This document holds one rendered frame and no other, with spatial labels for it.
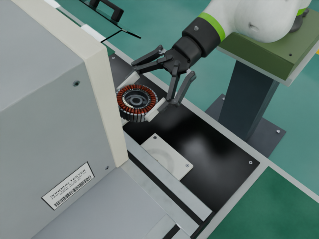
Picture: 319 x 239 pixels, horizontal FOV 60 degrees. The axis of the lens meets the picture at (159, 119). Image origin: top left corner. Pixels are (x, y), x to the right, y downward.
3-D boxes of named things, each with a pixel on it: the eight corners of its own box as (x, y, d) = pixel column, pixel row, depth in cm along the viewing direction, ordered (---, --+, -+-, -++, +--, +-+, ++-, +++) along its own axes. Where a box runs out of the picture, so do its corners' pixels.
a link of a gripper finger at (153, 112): (166, 101, 72) (168, 103, 71) (147, 120, 71) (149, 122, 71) (163, 96, 69) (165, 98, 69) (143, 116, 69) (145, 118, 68)
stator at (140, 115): (139, 87, 79) (140, 77, 76) (164, 111, 75) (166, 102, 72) (106, 103, 74) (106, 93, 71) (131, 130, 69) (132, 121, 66)
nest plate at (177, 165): (154, 134, 83) (154, 132, 82) (192, 167, 76) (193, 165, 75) (116, 167, 76) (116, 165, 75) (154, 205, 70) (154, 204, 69)
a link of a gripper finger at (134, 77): (136, 72, 73) (135, 70, 74) (117, 90, 73) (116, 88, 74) (140, 77, 76) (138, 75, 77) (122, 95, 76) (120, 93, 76)
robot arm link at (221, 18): (237, 7, 81) (224, -26, 74) (270, 15, 72) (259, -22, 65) (203, 41, 81) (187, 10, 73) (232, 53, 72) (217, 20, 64)
